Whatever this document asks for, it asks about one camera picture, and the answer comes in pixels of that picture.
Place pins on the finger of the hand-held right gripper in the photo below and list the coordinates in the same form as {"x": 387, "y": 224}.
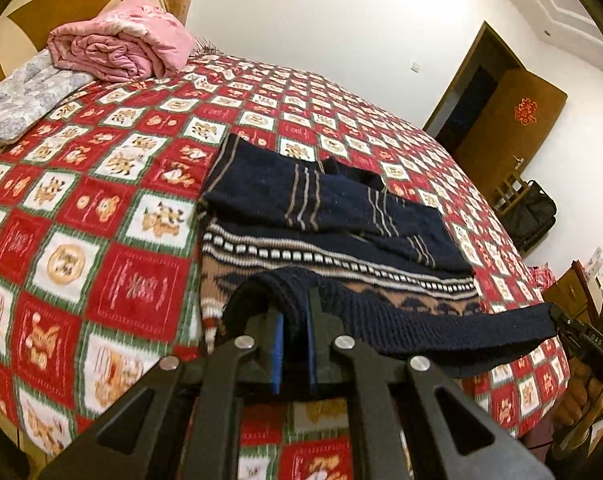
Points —
{"x": 566, "y": 319}

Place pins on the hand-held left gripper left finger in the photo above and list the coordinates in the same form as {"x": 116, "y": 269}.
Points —
{"x": 277, "y": 360}

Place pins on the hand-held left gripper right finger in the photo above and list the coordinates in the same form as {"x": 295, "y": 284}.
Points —
{"x": 311, "y": 355}

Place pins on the dark blue patterned knit sweater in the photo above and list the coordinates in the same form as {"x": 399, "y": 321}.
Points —
{"x": 331, "y": 200}

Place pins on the person's right hand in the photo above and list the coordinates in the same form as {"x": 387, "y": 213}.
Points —
{"x": 576, "y": 390}

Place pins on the brown wooden cabinet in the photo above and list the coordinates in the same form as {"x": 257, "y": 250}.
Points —
{"x": 571, "y": 290}

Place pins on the red checked cloth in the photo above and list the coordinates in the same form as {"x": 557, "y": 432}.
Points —
{"x": 541, "y": 277}

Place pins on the white power adapter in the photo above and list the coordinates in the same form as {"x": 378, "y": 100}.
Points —
{"x": 599, "y": 262}

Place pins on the black bag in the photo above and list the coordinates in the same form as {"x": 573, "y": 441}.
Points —
{"x": 531, "y": 220}

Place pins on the wooden chair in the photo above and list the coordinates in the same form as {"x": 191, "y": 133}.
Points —
{"x": 506, "y": 195}

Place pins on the brown wooden door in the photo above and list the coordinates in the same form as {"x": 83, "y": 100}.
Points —
{"x": 506, "y": 140}

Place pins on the red paper door decoration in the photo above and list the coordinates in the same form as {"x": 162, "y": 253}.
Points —
{"x": 525, "y": 111}

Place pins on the red checked printed blanket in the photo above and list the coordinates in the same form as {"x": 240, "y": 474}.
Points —
{"x": 106, "y": 210}

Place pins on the dark fringed cloth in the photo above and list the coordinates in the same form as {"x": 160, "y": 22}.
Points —
{"x": 206, "y": 46}

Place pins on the pink folded quilt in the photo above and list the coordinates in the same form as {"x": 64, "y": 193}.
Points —
{"x": 121, "y": 45}

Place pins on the grey floral pillow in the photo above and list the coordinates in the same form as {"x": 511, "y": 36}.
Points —
{"x": 26, "y": 95}

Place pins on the cream and brown headboard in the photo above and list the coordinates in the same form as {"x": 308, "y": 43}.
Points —
{"x": 21, "y": 10}

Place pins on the dark wooden door frame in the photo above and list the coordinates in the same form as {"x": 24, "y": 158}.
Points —
{"x": 476, "y": 55}

